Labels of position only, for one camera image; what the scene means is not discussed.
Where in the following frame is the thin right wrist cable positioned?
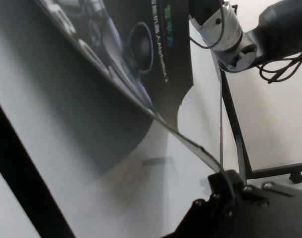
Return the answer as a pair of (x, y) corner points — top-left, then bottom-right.
(189, 0), (238, 50)

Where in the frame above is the black robot print poster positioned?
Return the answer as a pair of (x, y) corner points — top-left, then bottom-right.
(34, 0), (235, 206)

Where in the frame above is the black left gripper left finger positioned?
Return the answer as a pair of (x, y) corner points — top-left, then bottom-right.
(207, 171), (236, 214)

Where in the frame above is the black wheeled stand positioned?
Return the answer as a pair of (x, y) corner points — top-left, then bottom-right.
(216, 59), (302, 184)

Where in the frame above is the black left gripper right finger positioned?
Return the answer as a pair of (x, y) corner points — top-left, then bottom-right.
(225, 169), (295, 207)

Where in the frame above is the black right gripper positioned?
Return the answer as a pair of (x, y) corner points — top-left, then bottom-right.
(187, 0), (225, 25)

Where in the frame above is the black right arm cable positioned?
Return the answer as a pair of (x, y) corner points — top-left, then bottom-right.
(258, 51), (302, 84)

